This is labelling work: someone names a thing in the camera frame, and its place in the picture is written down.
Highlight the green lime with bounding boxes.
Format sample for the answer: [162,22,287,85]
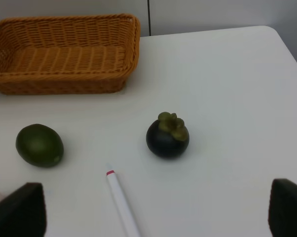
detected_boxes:
[15,124,64,168]

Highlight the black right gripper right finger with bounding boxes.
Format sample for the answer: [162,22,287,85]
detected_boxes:
[268,179,297,237]

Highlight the dark mangosteen green stem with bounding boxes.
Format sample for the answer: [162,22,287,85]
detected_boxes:
[146,112,189,159]

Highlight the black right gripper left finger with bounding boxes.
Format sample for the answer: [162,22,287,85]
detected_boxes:
[0,183,47,237]

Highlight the orange wicker basket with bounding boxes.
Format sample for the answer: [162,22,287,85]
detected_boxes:
[0,14,141,95]

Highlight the white marker pink caps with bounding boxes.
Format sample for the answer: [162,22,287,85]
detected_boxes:
[106,164,142,237]

